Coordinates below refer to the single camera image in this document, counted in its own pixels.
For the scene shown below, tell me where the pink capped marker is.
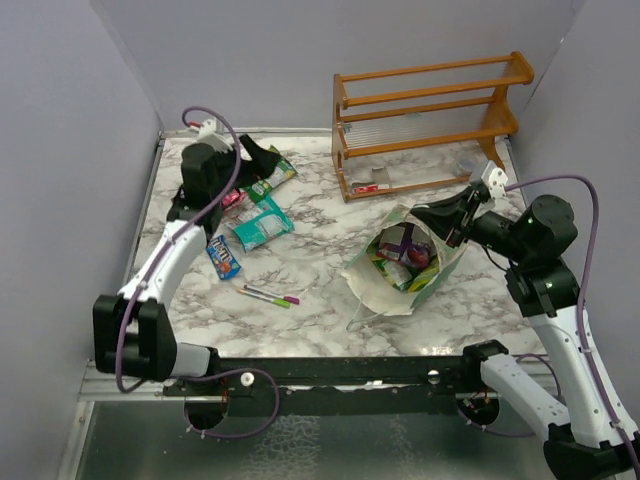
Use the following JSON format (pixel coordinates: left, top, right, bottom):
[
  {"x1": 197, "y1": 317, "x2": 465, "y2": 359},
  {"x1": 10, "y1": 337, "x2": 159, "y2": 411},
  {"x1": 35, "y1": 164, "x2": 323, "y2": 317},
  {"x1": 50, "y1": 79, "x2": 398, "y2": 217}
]
[{"x1": 244, "y1": 284, "x2": 300, "y2": 305}]

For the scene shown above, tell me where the wooden two-tier rack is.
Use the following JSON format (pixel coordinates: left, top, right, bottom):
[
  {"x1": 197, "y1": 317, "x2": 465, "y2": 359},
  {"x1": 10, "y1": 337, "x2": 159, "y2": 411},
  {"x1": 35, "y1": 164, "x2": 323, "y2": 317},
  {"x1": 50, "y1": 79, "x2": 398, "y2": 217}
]
[{"x1": 331, "y1": 51, "x2": 535, "y2": 202}]

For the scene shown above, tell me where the green capped marker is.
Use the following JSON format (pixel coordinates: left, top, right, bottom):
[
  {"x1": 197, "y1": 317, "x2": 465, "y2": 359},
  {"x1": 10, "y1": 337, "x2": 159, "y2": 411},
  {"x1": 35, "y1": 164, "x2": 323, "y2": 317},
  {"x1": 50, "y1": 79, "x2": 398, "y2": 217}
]
[{"x1": 237, "y1": 289, "x2": 291, "y2": 309}]

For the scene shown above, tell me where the red white small box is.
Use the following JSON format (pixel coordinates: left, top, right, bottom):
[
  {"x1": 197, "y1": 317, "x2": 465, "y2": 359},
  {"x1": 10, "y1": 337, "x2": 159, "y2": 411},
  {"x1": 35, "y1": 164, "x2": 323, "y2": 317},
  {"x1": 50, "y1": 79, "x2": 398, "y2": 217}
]
[{"x1": 352, "y1": 183, "x2": 390, "y2": 194}]

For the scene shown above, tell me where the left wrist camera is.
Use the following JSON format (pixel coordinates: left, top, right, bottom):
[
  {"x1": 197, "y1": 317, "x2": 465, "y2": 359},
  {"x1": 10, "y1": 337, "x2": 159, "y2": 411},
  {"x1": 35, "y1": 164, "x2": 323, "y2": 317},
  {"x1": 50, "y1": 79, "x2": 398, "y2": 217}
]
[{"x1": 197, "y1": 119, "x2": 234, "y2": 153}]

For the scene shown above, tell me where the small clear jar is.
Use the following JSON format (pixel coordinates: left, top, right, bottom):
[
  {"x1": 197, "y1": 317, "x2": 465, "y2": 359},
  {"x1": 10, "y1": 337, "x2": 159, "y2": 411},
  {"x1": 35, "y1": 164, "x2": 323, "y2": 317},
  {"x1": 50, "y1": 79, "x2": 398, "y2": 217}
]
[{"x1": 452, "y1": 156, "x2": 478, "y2": 177}]

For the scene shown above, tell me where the blue M&M's packet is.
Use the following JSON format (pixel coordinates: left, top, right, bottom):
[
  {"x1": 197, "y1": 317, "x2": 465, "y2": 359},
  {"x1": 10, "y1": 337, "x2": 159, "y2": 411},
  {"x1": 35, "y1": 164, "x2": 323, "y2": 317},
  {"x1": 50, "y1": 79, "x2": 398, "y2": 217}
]
[{"x1": 206, "y1": 235, "x2": 241, "y2": 280}]

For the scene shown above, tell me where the purple chocolate bar wrapper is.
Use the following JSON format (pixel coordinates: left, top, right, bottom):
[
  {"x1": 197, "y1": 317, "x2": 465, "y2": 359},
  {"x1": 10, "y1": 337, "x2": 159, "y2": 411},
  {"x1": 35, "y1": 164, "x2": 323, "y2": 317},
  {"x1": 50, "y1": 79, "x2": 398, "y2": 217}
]
[{"x1": 377, "y1": 222, "x2": 435, "y2": 269}]

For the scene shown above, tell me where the yellow green snack packet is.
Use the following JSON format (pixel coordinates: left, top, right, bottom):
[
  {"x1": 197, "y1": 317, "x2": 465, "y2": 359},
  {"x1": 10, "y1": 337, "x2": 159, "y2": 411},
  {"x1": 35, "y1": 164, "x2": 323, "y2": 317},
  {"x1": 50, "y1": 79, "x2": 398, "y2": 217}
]
[{"x1": 367, "y1": 251, "x2": 440, "y2": 293}]

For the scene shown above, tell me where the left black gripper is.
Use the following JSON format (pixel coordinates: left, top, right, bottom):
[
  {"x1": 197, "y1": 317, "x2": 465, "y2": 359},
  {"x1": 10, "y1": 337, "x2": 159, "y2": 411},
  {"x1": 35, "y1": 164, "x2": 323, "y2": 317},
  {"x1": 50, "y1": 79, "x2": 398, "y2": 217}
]
[{"x1": 211, "y1": 133, "x2": 280, "y2": 201}]

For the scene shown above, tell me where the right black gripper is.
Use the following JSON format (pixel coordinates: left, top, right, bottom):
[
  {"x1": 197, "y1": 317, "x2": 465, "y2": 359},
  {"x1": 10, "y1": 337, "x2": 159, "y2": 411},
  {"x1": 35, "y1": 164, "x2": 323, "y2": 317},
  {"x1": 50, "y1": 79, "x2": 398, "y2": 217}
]
[{"x1": 411, "y1": 184, "x2": 531, "y2": 262}]

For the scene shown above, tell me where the green candy packet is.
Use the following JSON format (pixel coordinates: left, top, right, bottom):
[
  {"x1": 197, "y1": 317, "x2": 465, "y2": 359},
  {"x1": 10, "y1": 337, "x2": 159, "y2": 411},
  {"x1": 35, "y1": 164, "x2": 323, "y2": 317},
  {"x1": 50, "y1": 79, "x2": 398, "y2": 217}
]
[{"x1": 242, "y1": 145, "x2": 298, "y2": 203}]

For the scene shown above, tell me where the green paper gift bag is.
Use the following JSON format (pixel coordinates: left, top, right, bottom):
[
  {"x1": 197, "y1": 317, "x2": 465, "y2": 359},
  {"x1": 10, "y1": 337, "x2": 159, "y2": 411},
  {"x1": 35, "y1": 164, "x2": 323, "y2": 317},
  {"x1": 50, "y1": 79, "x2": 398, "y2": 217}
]
[{"x1": 342, "y1": 204, "x2": 465, "y2": 316}]

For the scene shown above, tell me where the teal tissue snack pack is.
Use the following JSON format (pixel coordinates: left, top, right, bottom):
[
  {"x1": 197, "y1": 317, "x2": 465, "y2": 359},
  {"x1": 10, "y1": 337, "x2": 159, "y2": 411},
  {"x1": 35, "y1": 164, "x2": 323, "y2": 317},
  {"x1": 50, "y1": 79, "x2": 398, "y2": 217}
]
[{"x1": 225, "y1": 196, "x2": 294, "y2": 253}]

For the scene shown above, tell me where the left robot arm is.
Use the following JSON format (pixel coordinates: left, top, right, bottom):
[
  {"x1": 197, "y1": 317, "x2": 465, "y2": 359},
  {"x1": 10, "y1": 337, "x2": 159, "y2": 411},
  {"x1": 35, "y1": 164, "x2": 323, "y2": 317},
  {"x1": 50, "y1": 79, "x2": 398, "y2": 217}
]
[{"x1": 92, "y1": 135, "x2": 281, "y2": 395}]

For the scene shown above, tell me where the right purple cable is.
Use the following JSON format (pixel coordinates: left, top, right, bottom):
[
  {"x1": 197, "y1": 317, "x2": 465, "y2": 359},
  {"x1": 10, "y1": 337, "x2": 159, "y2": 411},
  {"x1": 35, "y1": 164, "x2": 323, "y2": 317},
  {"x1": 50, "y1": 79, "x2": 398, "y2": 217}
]
[{"x1": 504, "y1": 173, "x2": 640, "y2": 451}]

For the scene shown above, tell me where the red small snack packet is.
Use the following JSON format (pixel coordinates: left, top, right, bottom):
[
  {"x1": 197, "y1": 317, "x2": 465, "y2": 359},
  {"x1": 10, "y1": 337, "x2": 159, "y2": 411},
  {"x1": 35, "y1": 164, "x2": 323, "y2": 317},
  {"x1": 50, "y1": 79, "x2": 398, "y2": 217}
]
[{"x1": 221, "y1": 189, "x2": 248, "y2": 211}]

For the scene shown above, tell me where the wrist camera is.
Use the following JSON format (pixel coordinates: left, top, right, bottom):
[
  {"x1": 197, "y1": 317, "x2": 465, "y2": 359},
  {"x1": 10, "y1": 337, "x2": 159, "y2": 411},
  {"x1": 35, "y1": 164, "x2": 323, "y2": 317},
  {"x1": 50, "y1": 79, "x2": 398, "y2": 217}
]
[
  {"x1": 471, "y1": 160, "x2": 508, "y2": 200},
  {"x1": 197, "y1": 119, "x2": 234, "y2": 153}
]

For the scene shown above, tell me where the grey metal bracket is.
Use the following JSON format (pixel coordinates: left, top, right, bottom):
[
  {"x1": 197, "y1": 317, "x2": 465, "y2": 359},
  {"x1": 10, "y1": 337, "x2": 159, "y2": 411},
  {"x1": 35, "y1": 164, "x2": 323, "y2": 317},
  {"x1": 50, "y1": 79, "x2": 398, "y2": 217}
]
[{"x1": 371, "y1": 167, "x2": 391, "y2": 189}]

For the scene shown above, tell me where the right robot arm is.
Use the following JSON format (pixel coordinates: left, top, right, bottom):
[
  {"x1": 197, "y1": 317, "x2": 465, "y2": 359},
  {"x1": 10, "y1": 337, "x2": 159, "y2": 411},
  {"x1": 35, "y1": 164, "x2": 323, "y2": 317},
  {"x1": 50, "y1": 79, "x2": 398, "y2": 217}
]
[{"x1": 411, "y1": 182, "x2": 639, "y2": 479}]

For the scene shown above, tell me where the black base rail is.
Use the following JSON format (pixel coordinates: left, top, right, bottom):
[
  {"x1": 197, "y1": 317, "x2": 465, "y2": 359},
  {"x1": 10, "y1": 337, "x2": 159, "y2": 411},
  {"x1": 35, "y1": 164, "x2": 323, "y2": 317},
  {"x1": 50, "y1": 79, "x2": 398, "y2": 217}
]
[{"x1": 163, "y1": 355, "x2": 488, "y2": 417}]

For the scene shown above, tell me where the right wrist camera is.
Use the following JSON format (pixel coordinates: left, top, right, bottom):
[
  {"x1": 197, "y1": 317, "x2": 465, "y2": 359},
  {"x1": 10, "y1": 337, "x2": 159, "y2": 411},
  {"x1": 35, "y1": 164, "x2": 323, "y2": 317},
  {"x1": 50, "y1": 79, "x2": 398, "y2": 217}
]
[{"x1": 471, "y1": 160, "x2": 508, "y2": 200}]

